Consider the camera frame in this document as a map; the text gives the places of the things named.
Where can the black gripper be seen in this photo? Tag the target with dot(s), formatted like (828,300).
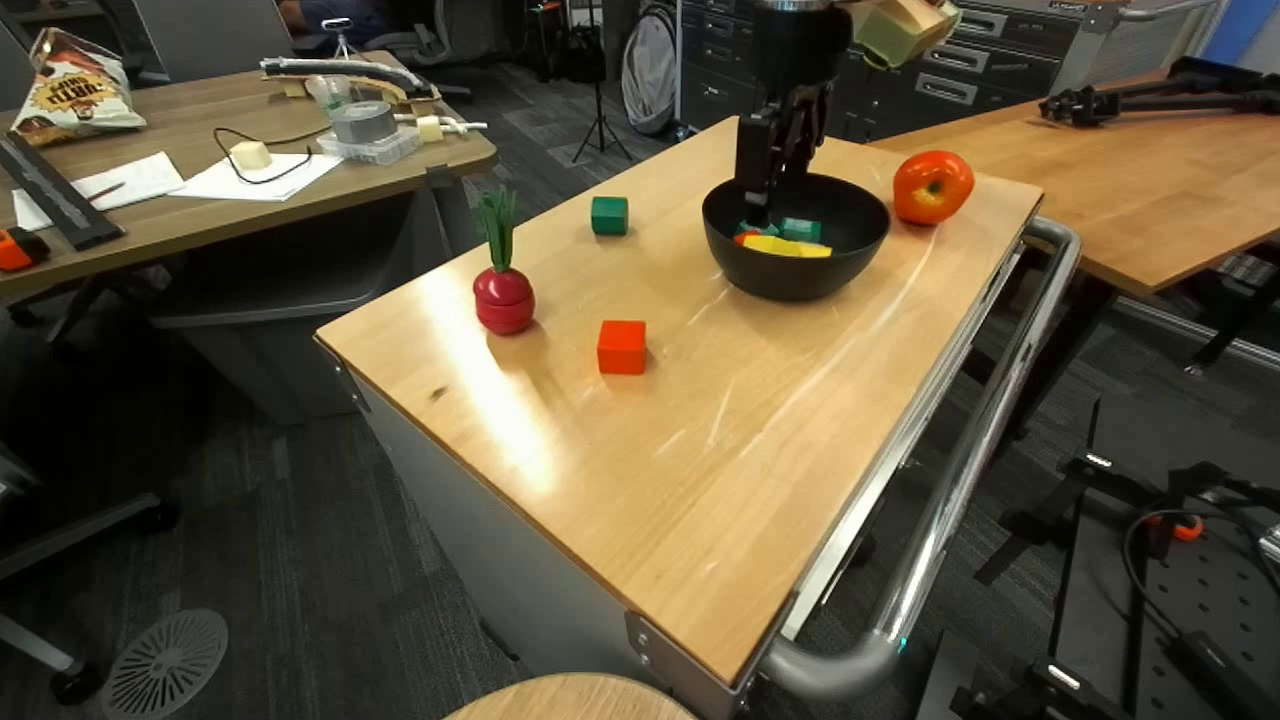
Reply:
(779,142)

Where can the green wooden cube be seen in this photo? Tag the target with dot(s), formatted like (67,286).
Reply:
(609,213)
(802,231)

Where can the orange wooden cube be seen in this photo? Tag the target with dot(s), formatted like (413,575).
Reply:
(622,346)

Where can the red toy radish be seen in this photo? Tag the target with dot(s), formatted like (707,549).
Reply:
(502,288)

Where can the black bowl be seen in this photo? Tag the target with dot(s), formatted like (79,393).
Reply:
(852,231)

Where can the orange toy apple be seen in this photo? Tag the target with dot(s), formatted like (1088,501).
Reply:
(929,185)

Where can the yellow wooden block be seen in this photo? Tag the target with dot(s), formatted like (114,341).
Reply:
(783,245)

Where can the black drawer cabinet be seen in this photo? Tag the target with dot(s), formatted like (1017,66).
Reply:
(1002,54)

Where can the white paper sheet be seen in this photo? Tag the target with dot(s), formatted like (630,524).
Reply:
(283,176)

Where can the round wooden stool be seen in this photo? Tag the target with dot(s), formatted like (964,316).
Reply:
(575,698)

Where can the snack chip bag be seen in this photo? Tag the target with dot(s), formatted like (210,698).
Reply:
(79,85)

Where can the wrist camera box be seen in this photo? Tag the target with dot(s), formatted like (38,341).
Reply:
(894,33)

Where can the metal cart handle bar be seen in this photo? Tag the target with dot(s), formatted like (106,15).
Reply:
(863,667)

